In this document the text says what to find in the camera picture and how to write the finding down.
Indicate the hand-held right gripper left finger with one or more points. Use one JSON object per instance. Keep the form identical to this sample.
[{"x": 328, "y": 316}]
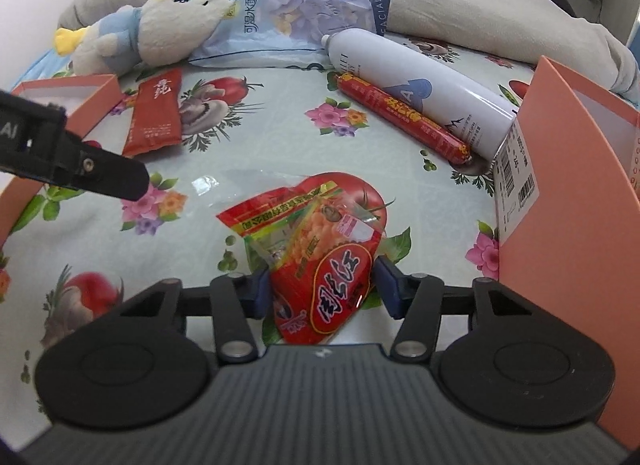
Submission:
[{"x": 260, "y": 292}]

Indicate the dark red sachet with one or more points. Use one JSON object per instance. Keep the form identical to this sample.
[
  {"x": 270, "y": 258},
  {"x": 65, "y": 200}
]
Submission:
[{"x": 152, "y": 120}]

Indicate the red sausage stick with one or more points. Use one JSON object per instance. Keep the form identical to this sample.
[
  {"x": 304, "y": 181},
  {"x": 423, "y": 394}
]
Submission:
[{"x": 400, "y": 112}]

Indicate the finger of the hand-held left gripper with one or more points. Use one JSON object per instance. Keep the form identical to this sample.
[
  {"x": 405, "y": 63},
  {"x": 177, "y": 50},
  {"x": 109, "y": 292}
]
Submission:
[{"x": 110, "y": 172}]

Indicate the red bean snack packet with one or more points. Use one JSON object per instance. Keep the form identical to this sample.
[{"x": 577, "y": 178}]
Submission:
[{"x": 320, "y": 255}]

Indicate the white spray bottle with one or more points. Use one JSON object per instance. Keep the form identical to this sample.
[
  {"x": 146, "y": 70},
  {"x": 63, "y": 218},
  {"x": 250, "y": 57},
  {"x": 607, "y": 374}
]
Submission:
[{"x": 400, "y": 75}]

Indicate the blue facial tissue pack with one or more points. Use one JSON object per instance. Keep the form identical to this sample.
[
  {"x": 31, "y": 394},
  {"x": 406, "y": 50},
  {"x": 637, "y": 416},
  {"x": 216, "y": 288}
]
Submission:
[{"x": 300, "y": 10}]

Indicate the white and blue plush toy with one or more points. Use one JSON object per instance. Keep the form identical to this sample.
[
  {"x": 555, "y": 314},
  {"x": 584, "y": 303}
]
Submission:
[{"x": 170, "y": 20}]

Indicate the pink cardboard box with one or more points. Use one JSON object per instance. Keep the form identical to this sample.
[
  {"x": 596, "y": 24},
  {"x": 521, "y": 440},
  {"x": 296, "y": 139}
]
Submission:
[{"x": 565, "y": 195}]

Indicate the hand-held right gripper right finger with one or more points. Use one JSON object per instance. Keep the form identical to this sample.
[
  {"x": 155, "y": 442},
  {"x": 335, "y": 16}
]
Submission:
[{"x": 387, "y": 290}]

